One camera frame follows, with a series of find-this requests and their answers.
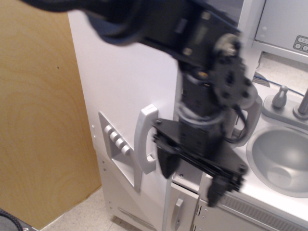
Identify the wooden board panel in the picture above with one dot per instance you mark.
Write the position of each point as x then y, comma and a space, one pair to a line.
47, 161

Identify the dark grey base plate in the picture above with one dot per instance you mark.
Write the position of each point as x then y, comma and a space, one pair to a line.
8, 222

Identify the silver lower freezer door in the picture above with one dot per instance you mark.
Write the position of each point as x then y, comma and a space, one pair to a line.
189, 193

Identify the grey ice dispenser panel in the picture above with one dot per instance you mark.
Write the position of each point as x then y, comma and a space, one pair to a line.
120, 153

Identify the grey toy telephone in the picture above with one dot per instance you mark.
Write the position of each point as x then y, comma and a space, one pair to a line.
251, 107

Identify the grey oven vent panel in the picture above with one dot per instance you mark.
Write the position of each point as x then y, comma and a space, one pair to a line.
261, 214

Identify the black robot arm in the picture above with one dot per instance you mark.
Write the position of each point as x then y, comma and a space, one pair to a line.
215, 91

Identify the grey lower door handle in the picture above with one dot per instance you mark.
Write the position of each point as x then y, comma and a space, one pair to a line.
175, 220

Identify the grey fridge door handle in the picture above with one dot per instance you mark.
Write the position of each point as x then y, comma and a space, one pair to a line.
144, 124

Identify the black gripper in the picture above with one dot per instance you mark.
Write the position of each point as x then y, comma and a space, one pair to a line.
205, 149

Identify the silver door hinge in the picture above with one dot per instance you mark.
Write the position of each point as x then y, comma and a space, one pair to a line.
198, 210

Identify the grey toy sink basin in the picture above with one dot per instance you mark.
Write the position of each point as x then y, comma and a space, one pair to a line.
278, 156

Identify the silver toy fridge door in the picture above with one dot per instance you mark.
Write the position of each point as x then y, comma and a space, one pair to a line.
119, 82

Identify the grey toy faucet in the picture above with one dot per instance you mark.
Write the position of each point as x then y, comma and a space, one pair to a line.
278, 107

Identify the grey toy microwave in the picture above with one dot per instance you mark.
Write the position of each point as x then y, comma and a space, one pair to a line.
279, 27

